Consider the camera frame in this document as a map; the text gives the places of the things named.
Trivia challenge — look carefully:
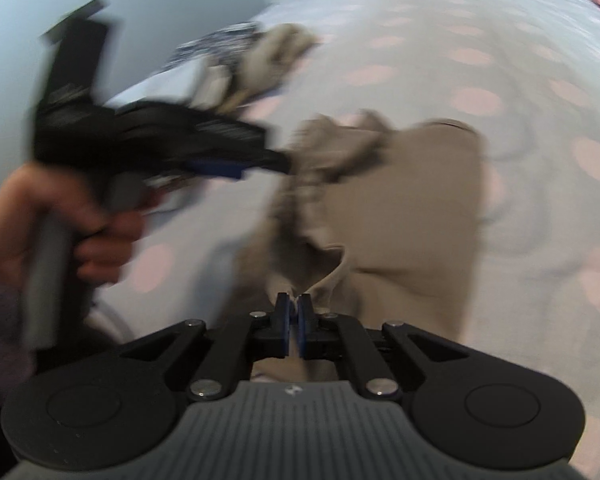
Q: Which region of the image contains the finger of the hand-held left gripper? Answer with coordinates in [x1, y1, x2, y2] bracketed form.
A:
[184, 146, 292, 182]

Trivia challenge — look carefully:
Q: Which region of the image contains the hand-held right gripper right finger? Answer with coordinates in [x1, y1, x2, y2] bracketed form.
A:
[296, 292, 468, 401]

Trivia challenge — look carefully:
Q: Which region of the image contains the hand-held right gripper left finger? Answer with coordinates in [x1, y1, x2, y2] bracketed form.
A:
[120, 292, 293, 402]

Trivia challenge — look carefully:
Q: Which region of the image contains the taupe long-sleeve shirt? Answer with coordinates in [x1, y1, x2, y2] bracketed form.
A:
[237, 110, 487, 383]

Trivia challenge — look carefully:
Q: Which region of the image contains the person's left forearm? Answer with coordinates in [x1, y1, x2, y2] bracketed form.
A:
[0, 255, 38, 401]

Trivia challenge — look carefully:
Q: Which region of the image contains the person's left hand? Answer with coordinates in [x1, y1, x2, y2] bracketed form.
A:
[0, 164, 147, 283]

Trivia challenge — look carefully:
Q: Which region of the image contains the dark floral garment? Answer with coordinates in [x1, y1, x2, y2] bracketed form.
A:
[169, 20, 262, 73]

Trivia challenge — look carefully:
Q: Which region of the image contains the beige fleece garment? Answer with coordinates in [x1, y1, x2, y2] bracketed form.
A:
[227, 22, 322, 108]

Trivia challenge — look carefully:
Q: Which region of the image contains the polka dot bed sheet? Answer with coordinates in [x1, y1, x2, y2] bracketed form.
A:
[95, 0, 600, 480]

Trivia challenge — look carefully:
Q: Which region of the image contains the dark wall shelf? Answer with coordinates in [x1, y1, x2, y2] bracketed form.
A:
[41, 0, 108, 43]

